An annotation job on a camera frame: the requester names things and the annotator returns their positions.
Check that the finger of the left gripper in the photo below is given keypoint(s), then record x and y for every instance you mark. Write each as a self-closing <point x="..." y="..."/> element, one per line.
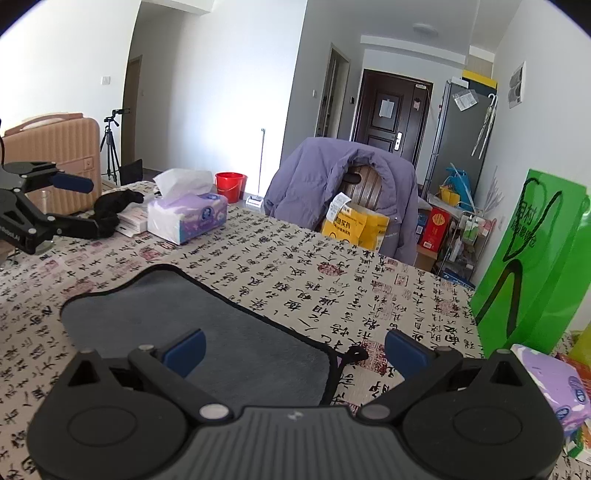
<point x="91" y="228"/>
<point x="64" y="180"/>

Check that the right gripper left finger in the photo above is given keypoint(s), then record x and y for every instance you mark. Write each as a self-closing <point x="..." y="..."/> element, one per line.
<point x="164" y="371"/>

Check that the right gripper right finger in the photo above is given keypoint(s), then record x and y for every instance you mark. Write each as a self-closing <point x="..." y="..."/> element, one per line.
<point x="425" y="372"/>

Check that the purple and grey towel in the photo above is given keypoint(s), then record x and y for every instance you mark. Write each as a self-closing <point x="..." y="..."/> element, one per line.
<point x="249" y="360"/>

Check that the clear drinking glass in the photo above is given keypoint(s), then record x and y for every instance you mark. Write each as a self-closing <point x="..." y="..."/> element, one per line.
<point x="43" y="200"/>

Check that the pink ribbed suitcase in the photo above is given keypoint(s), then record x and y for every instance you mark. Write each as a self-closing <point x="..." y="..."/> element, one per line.
<point x="71" y="141"/>

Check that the black crumpled cloth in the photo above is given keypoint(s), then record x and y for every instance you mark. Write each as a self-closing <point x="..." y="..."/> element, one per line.
<point x="107" y="207"/>

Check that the small white medicine box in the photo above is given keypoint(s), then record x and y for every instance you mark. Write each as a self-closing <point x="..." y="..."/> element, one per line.
<point x="132" y="221"/>

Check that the red gift box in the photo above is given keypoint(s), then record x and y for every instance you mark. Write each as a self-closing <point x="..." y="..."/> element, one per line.
<point x="435" y="229"/>

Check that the white purple tissue pack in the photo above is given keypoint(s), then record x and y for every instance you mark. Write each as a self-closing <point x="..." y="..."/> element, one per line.
<point x="186" y="206"/>

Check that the green shopping bag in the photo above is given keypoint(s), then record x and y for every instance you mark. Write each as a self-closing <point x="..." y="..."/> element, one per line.
<point x="540" y="273"/>

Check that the yellow cardboard box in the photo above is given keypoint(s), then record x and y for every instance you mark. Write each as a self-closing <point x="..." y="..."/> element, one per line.
<point x="357" y="225"/>

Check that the purple tissue pack right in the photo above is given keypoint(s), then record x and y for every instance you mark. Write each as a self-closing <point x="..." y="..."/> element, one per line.
<point x="560" y="384"/>

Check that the red bucket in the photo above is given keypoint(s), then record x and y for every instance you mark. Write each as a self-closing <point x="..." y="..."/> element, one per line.
<point x="230" y="185"/>

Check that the wooden chair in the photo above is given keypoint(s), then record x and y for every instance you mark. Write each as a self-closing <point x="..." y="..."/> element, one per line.
<point x="363" y="185"/>

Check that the grey refrigerator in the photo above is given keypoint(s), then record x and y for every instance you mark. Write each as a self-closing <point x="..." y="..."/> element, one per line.
<point x="460" y="120"/>

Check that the white umbrella on fridge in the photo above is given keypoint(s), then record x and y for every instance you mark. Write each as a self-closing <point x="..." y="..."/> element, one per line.
<point x="486" y="129"/>

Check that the dark entrance door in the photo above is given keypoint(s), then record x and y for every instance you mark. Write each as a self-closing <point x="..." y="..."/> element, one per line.
<point x="392" y="113"/>

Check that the yellow box atop fridge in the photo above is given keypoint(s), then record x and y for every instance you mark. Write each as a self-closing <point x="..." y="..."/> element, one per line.
<point x="482" y="85"/>

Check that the black camera tripod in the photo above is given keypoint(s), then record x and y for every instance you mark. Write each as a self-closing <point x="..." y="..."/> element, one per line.
<point x="107" y="144"/>

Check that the wire storage rack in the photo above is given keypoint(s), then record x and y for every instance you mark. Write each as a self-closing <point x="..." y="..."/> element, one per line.
<point x="465" y="244"/>

